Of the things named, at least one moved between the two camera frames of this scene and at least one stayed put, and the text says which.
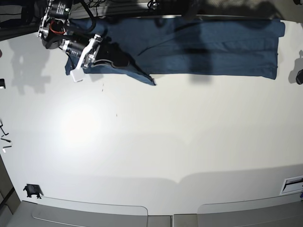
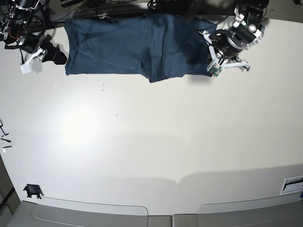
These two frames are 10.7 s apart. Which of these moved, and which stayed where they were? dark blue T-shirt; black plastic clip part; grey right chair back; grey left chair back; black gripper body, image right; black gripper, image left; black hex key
Moved: dark blue T-shirt; black gripper body, image right; black gripper, image left
Stayed: grey right chair back; grey left chair back; black plastic clip part; black hex key
